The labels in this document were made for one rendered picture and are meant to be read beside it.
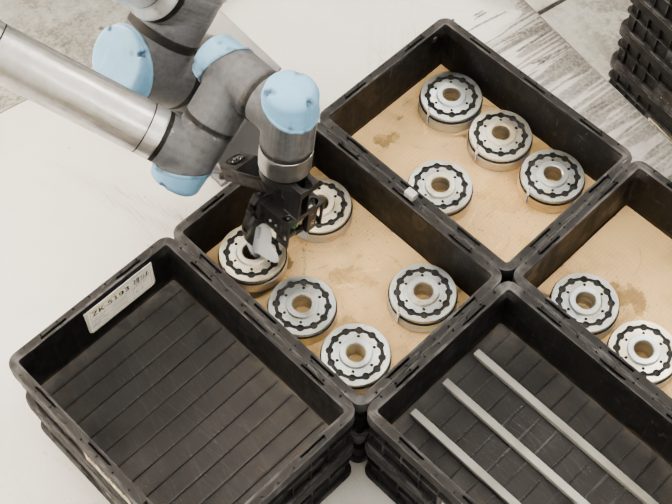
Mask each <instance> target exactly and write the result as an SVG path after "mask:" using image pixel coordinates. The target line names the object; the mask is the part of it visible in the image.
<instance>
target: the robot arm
mask: <svg viewBox="0 0 672 504"><path fill-rule="evenodd" d="M113 1H116V2H120V3H123V4H127V6H128V8H129V10H130V13H129V14H128V16H127V18H126V20H125V21H124V23H116V24H113V25H112V26H108V27H107V28H105V29H104V30H103V31H102V32H101V33H100V35H99V36H98V38H97V40H96V42H95V45H94V49H93V55H92V65H93V67H94V70H93V69H91V68H89V67H87V66H85V65H84V64H82V63H80V62H78V61H76V60H74V59H72V58H70V57H68V56H67V55H65V54H63V53H61V52H59V51H57V50H55V49H53V48H51V47H50V46H48V45H46V44H44V43H42V42H40V41H38V40H36V39H34V38H32V37H31V36H29V35H27V34H25V33H23V32H21V31H19V30H17V29H15V28H14V27H12V26H10V25H8V24H6V23H4V22H2V20H1V19H0V85H1V86H3V87H4V88H6V89H8V90H10V91H12V92H14V93H16V94H18V95H20V96H22V97H24V98H26V99H28V100H30V101H32V102H34V103H36V104H38V105H40V106H42V107H44V108H46V109H48V110H50V111H52V112H54V113H56V114H58V115H60V116H62V117H64V118H66V119H68V120H69V121H71V122H73V123H75V124H77V125H79V126H81V127H83V128H85V129H87V130H89V131H91V132H93V133H95V134H97V135H99V136H101V137H103V138H105V139H107V140H109V141H111V142H113V143H115V144H117V145H119V146H121V147H123V148H125V149H127V150H129V151H131V152H133V153H135V154H136V155H138V156H140V157H142V158H144V159H147V160H149V161H150V162H152V167H151V175H152V177H153V178H154V180H155V181H156V182H157V183H158V184H159V185H161V186H163V187H165V188H166V190H168V191H170V192H172V193H174V194H177V195H180V196H184V197H190V196H193V195H196V194H197V193H198V192H199V190H200V189H201V188H202V186H203V185H204V183H205V182H206V180H207V179H208V177H209V176H211V175H212V174H213V172H214V168H215V166H216V164H217V163H218V161H219V159H220V158H221V156H222V155H223V153H224V151H225V150H226V148H227V146H228V145H229V143H230V141H231V140H232V138H233V137H234V135H235V134H236V132H237V130H238V129H239V127H240V125H241V124H242V122H243V121H244V119H247V120H248V121H250V122H251V123H253V124H254V125H255V126H256V127H257V128H258V129H259V130H260V137H259V151H258V156H256V155H253V154H249V153H245V152H239V153H237V154H235V155H233V156H231V157H230V158H229V159H228V160H227V161H226V162H225V163H224V164H222V165H221V166H220V168H221V170H222V173H223V175H224V177H225V180H226V181H229V182H232V183H236V184H239V185H242V186H246V187H249V188H252V189H256V190H257V191H256V192H254V194H253V195H252V196H251V199H250V201H249V202H250V203H249V205H248V209H246V214H245V217H244V219H243V223H242V232H243V236H244V239H245V240H246V243H247V246H248V248H249V251H250V252H251V254H252V255H253V256H254V257H255V258H256V259H257V258H258V257H259V256H260V255H261V256H263V257H265V258H266V259H268V260H270V261H271V262H273V263H277V262H278V260H279V256H278V254H277V252H276V250H275V249H274V247H273V245H272V243H271V238H272V232H271V229H270V228H269V226H270V227H271V228H272V229H273V231H274V232H275V233H276V240H277V241H278V242H279V243H280V244H281V245H282V246H284V247H285V248H286V249H288V245H289V239H290V238H291V237H292V236H294V235H295V236H296V235H298V236H300V237H301V238H303V239H305V240H308V238H309V235H308V232H309V231H310V230H311V229H313V228H314V227H315V223H316V222H317V223H319V224H321V222H322V215H323V208H324V201H323V200H322V199H321V198H320V197H318V196H317V195H316V194H315V193H314V192H313V191H315V190H316V189H317V188H319V182H320V181H318V180H317V179H316V178H315V177H314V176H313V175H311V174H310V170H311V168H312V161H313V153H314V146H315V138H316V130H317V123H318V120H319V117H320V105H319V99H320V93H319V89H318V86H317V84H316V83H315V81H314V80H313V79H312V78H311V77H309V76H308V75H306V74H305V73H298V72H296V71H295V70H283V71H279V72H277V71H276V70H274V69H273V68H272V67H271V66H269V65H268V64H267V63H266V62H265V61H263V60H262V59H261V58H260V57H258V56H257V55H256V54H255V53H254V52H253V50H252V49H251V48H249V47H246V46H244V45H243V44H241V43H240V42H239V41H237V40H236V39H235V38H233V37H232V36H230V35H228V34H221V35H217V36H215V35H211V34H206V32H207V31H208V29H209V27H210V26H211V24H212V22H213V20H214V19H215V17H216V15H217V14H218V12H219V10H220V9H221V7H222V5H223V3H225V2H226V1H227V0H113ZM314 202H315V203H316V205H315V204H314ZM318 207H320V213H319V216H318V215H317V209H318ZM264 220H265V221H264ZM268 225H269V226H268ZM285 238H286V241H285Z"/></svg>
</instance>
